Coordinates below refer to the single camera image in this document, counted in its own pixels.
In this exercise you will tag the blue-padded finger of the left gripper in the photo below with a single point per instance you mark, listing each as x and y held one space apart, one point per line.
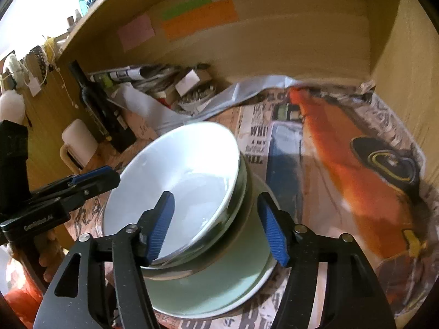
75 190

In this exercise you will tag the white ceramic bowl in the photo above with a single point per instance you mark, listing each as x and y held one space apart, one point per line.
201 165

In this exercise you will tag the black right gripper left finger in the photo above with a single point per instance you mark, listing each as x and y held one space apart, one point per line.
76 297

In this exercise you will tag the mint green ceramic bowl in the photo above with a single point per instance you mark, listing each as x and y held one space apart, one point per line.
225 284

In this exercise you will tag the green sticky note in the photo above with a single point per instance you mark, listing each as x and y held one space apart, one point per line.
183 7

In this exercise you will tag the wooden shelf board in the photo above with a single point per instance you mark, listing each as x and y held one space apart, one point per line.
317 28

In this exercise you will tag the orange colourful poster liner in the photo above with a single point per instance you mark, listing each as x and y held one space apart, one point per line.
339 160

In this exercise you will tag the dark wine bottle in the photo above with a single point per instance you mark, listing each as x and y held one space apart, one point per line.
105 113

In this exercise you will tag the light blue paper sheet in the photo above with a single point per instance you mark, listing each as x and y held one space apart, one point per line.
163 119

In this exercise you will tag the white paper box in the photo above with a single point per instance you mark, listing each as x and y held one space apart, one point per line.
188 82

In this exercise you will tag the pink ceramic mug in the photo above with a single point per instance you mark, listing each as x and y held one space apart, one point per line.
79 146

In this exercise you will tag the orange sticky note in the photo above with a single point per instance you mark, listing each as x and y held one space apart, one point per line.
207 16

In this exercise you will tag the pink sticky note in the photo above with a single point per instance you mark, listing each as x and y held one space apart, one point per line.
136 32

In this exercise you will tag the person's left hand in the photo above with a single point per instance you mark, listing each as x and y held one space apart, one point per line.
50 253

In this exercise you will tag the rolled newspaper stack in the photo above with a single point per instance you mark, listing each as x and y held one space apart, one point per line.
145 78

